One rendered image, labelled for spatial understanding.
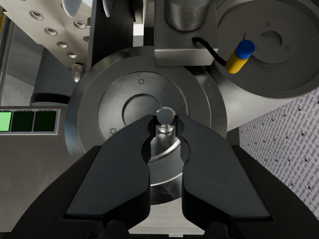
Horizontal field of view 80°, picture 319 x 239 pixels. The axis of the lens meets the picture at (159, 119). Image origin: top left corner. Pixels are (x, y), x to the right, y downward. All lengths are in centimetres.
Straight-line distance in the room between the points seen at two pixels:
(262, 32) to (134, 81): 13
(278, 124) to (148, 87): 21
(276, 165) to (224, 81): 17
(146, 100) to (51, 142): 44
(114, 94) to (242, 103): 13
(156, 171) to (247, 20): 17
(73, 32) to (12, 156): 36
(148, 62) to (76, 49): 35
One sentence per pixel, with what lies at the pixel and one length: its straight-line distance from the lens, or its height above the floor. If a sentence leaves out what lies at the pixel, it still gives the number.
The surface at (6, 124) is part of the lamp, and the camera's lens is 65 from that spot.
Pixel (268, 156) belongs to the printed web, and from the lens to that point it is 34.
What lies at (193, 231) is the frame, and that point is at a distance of 53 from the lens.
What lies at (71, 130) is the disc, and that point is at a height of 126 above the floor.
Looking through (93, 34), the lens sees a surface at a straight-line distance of 24.
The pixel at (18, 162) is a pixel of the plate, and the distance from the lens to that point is 62.
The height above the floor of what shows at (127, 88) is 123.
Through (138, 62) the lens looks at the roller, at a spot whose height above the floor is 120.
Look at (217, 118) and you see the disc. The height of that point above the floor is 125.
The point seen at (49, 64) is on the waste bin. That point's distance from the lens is 250.
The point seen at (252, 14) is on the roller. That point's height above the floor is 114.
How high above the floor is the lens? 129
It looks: 12 degrees down
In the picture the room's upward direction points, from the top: 180 degrees counter-clockwise
